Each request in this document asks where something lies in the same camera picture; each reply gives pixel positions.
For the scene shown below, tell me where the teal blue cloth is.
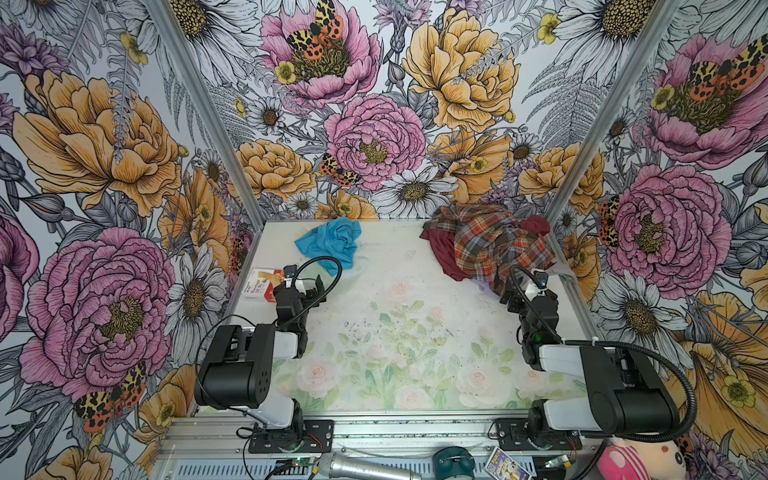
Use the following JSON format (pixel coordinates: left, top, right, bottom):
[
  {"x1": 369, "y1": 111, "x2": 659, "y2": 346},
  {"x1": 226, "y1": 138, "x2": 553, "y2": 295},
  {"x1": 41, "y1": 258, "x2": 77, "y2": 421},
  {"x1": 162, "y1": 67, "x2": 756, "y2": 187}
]
[{"x1": 294, "y1": 217, "x2": 362, "y2": 276}]

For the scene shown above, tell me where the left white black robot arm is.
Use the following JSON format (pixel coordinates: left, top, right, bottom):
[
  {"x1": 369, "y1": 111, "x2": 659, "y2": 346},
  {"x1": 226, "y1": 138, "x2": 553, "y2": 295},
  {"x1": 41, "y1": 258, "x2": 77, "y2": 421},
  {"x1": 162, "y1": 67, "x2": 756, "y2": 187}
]
[{"x1": 194, "y1": 277, "x2": 326, "y2": 440}]

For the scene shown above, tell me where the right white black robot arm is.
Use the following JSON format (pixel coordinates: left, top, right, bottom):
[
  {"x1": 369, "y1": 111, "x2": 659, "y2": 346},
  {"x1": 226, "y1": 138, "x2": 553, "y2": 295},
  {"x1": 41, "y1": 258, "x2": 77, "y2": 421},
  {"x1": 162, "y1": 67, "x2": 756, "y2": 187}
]
[{"x1": 497, "y1": 280, "x2": 697, "y2": 449}]

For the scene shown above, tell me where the red plaid cloth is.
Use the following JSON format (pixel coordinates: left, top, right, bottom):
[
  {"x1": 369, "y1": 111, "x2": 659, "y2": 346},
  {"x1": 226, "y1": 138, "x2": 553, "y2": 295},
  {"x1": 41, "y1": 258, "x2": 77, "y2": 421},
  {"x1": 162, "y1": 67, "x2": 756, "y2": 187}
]
[{"x1": 422, "y1": 203, "x2": 557, "y2": 298}]

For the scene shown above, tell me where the red white bandage box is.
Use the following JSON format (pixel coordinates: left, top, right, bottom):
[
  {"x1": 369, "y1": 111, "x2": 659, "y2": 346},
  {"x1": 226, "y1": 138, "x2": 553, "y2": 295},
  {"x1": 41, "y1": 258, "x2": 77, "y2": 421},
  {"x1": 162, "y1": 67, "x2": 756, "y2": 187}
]
[{"x1": 241, "y1": 268, "x2": 285, "y2": 303}]

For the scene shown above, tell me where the small green circuit board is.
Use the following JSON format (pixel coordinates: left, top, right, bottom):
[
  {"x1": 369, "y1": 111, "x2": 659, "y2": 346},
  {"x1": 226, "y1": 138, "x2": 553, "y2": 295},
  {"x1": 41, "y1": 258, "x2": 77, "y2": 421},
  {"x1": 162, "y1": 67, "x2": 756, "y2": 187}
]
[{"x1": 544, "y1": 454, "x2": 572, "y2": 469}]

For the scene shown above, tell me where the colourful card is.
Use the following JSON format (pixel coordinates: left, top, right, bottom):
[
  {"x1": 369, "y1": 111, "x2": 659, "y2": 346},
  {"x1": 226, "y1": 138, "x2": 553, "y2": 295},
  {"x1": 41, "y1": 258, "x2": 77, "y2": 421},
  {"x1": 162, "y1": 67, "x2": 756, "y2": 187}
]
[{"x1": 483, "y1": 447, "x2": 533, "y2": 480}]

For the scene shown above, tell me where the silver microphone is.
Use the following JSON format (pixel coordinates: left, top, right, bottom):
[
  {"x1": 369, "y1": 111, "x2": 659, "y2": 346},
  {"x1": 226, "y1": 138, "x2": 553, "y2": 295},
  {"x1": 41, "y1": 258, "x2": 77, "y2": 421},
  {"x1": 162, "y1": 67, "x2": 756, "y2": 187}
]
[{"x1": 317, "y1": 453, "x2": 422, "y2": 480}]

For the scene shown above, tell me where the pink white plush toy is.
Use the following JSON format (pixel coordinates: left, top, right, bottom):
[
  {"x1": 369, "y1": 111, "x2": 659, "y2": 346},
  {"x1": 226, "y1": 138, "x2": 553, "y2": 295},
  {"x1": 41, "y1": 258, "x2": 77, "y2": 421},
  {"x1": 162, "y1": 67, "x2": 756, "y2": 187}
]
[{"x1": 597, "y1": 439, "x2": 687, "y2": 480}]

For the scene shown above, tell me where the dark green round device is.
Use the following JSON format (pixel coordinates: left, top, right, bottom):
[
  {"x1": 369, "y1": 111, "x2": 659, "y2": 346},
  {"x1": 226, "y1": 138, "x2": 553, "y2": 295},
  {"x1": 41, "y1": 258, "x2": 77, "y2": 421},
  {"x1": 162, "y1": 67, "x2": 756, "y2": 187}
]
[{"x1": 432, "y1": 446, "x2": 476, "y2": 480}]

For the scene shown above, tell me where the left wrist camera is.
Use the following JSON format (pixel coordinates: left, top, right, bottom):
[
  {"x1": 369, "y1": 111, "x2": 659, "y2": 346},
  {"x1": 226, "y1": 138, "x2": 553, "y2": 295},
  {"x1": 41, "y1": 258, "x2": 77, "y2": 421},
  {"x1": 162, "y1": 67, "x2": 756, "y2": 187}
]
[{"x1": 283, "y1": 264, "x2": 298, "y2": 288}]

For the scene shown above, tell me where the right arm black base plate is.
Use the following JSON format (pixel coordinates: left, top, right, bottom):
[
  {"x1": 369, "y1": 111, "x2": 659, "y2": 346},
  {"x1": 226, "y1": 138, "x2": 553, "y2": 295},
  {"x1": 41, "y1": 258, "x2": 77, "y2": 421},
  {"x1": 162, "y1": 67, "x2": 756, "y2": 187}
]
[{"x1": 490, "y1": 417, "x2": 582, "y2": 452}]

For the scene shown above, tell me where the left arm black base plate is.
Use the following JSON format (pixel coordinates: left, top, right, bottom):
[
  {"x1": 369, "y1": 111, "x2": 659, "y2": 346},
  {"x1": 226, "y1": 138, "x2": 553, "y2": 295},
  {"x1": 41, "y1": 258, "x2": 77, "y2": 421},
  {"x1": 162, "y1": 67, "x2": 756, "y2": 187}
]
[{"x1": 246, "y1": 420, "x2": 335, "y2": 454}]

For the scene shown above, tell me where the aluminium front rail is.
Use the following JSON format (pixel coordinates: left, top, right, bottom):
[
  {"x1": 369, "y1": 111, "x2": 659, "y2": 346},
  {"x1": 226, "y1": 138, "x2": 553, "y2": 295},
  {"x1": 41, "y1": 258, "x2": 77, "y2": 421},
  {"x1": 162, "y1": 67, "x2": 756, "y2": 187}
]
[{"x1": 152, "y1": 407, "x2": 649, "y2": 460}]

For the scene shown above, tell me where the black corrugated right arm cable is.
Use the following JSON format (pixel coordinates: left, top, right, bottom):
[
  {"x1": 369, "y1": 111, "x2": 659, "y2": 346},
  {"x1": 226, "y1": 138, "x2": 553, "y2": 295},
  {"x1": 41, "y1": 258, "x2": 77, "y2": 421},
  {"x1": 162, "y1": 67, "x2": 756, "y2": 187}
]
[{"x1": 508, "y1": 263, "x2": 699, "y2": 444}]

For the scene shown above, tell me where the aluminium left corner post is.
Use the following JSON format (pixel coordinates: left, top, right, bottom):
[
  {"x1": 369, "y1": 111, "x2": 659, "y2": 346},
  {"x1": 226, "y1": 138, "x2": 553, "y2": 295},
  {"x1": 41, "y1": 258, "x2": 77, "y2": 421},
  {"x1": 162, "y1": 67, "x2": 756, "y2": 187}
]
[{"x1": 147, "y1": 1, "x2": 266, "y2": 233}]

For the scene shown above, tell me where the aluminium corner post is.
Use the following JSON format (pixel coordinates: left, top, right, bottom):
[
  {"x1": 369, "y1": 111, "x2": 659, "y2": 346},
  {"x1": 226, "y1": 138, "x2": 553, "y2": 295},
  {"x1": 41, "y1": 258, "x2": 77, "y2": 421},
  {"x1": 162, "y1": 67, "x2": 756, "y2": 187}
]
[
  {"x1": 545, "y1": 0, "x2": 681, "y2": 225},
  {"x1": 147, "y1": 1, "x2": 266, "y2": 233}
]

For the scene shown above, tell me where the aluminium right corner post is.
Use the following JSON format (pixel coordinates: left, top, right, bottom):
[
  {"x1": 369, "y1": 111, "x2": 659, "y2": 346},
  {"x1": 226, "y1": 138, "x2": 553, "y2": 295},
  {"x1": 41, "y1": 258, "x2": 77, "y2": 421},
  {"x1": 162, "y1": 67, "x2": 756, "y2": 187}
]
[{"x1": 545, "y1": 0, "x2": 681, "y2": 225}]

